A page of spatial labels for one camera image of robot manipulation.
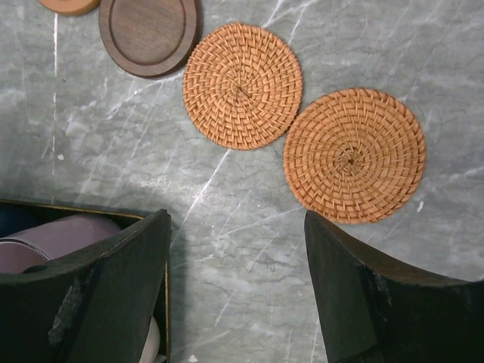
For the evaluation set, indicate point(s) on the lilac cup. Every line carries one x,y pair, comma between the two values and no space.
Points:
52,240

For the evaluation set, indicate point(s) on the dark blue cup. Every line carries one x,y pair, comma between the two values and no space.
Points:
15,219

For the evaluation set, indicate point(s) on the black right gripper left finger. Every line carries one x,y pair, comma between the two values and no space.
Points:
87,291

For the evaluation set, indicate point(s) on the black tray gold rim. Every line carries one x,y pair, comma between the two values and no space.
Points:
75,211

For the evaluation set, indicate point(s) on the woven rattan coaster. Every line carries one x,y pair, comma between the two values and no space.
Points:
354,156
242,86

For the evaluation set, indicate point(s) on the woven rattan coaster front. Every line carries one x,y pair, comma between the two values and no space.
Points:
354,156

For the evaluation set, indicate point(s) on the dark walnut coaster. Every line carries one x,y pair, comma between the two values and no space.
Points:
149,39

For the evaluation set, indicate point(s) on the cream cup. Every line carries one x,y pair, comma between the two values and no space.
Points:
152,343

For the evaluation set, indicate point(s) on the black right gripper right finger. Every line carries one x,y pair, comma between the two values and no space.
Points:
375,308

